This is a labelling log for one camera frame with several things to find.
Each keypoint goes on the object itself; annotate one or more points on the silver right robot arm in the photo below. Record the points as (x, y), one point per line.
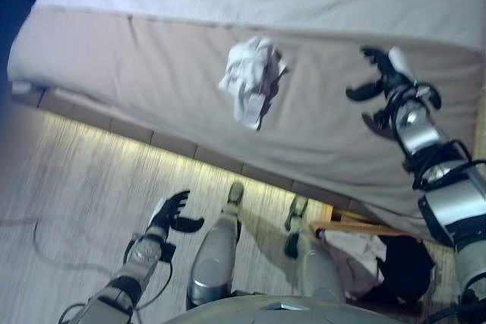
(448, 206)

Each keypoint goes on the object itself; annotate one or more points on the grey robot torso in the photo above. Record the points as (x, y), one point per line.
(284, 310)

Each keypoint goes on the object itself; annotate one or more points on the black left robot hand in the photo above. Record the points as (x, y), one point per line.
(167, 214)

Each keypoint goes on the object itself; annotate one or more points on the black garment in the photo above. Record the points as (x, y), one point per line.
(406, 267)

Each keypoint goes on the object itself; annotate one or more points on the grey striped area rug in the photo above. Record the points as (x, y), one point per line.
(76, 172)

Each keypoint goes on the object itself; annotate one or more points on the beige garment with tag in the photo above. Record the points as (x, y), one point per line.
(353, 259)

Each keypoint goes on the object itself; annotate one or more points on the brown wicker laundry basket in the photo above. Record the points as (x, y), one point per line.
(379, 229)

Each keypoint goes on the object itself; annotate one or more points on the silver robot leg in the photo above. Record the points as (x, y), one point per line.
(319, 271)
(216, 255)

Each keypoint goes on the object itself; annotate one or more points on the silver right robot leg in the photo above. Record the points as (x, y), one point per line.
(319, 271)

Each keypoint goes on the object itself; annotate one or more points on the silver left robot leg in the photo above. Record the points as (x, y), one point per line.
(216, 255)

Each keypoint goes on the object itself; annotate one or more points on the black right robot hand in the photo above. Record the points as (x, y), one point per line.
(391, 77)

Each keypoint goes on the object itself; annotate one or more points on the beige bed cover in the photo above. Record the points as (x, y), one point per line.
(133, 66)

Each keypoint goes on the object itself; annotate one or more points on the white garment with label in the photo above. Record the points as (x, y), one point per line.
(247, 70)

